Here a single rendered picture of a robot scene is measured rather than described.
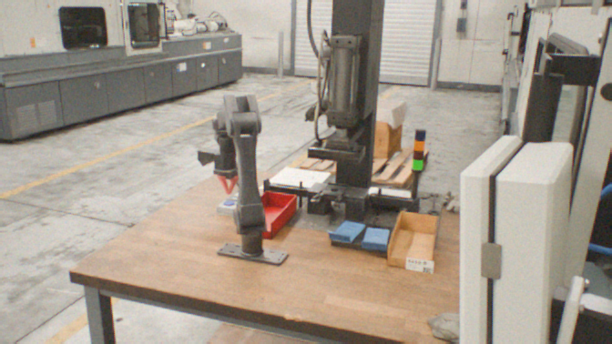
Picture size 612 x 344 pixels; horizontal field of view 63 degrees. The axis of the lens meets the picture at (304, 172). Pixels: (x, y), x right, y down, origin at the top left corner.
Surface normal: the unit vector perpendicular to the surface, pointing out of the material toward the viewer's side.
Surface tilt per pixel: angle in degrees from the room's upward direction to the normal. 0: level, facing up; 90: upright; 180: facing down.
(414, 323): 0
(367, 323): 0
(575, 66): 90
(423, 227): 90
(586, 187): 90
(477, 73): 90
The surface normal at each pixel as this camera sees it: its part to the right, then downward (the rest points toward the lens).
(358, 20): -0.30, 0.30
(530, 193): -0.55, 0.26
